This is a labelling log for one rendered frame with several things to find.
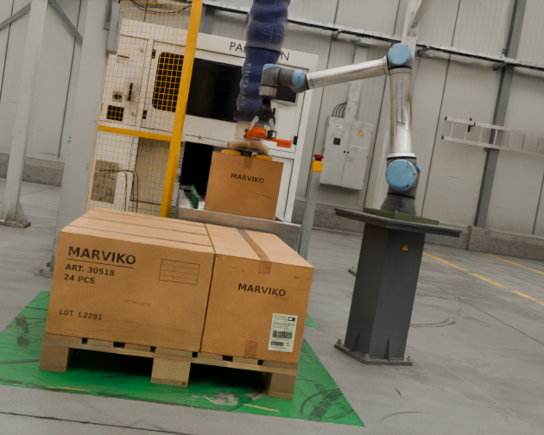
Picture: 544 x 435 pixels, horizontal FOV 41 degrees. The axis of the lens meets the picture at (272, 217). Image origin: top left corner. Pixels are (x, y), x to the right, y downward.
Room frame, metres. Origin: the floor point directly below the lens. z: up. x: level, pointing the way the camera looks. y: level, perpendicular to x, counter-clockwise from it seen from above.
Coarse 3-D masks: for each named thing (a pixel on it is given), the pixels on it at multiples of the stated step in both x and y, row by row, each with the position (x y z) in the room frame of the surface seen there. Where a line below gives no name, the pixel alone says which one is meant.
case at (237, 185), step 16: (224, 160) 4.12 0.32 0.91; (240, 160) 4.13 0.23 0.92; (256, 160) 4.14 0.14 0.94; (224, 176) 4.12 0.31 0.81; (240, 176) 4.13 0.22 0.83; (256, 176) 4.14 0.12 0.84; (272, 176) 4.16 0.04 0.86; (208, 192) 4.16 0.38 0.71; (224, 192) 4.12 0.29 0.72; (240, 192) 4.14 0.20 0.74; (256, 192) 4.15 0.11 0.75; (272, 192) 4.16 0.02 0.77; (208, 208) 4.12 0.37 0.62; (224, 208) 4.13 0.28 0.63; (240, 208) 4.14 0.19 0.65; (256, 208) 4.15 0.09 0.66; (272, 208) 4.16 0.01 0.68
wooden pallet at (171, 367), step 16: (48, 336) 2.71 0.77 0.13; (64, 336) 2.72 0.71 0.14; (48, 352) 2.72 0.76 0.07; (64, 352) 2.72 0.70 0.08; (112, 352) 2.75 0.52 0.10; (128, 352) 2.76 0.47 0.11; (144, 352) 2.77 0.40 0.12; (160, 352) 2.78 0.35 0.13; (176, 352) 2.78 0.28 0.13; (192, 352) 2.79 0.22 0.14; (48, 368) 2.72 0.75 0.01; (64, 368) 2.73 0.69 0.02; (160, 368) 2.78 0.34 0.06; (176, 368) 2.79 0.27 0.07; (240, 368) 2.82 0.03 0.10; (256, 368) 2.83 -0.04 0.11; (272, 368) 2.84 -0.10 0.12; (288, 368) 2.85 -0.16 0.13; (176, 384) 2.79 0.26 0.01; (272, 384) 2.84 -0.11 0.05; (288, 384) 2.85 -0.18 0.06
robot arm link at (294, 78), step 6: (282, 72) 3.83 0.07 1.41; (288, 72) 3.82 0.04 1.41; (294, 72) 3.82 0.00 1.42; (300, 72) 3.82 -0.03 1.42; (282, 78) 3.83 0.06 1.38; (288, 78) 3.82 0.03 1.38; (294, 78) 3.81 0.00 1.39; (300, 78) 3.83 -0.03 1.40; (282, 84) 3.85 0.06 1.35; (288, 84) 3.84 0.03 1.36; (294, 84) 3.82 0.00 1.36; (300, 84) 3.84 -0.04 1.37
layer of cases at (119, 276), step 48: (96, 240) 2.73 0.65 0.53; (144, 240) 2.83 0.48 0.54; (192, 240) 3.09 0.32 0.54; (240, 240) 3.42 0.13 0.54; (96, 288) 2.74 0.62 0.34; (144, 288) 2.76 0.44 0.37; (192, 288) 2.79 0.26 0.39; (240, 288) 2.82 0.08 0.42; (288, 288) 2.84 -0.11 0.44; (96, 336) 2.74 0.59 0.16; (144, 336) 2.77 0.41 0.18; (192, 336) 2.79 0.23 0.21; (240, 336) 2.82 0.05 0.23; (288, 336) 2.85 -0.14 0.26
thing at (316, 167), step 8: (312, 168) 4.70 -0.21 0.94; (320, 168) 4.69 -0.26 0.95; (312, 176) 4.69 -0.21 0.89; (312, 184) 4.69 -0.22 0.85; (312, 192) 4.69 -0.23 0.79; (312, 200) 4.69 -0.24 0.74; (312, 208) 4.70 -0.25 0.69; (304, 216) 4.71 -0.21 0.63; (312, 216) 4.70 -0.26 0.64; (304, 224) 4.69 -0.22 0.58; (312, 224) 4.70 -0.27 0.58; (304, 232) 4.69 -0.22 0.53; (304, 240) 4.69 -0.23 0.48; (304, 248) 4.70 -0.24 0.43; (304, 256) 4.70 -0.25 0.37
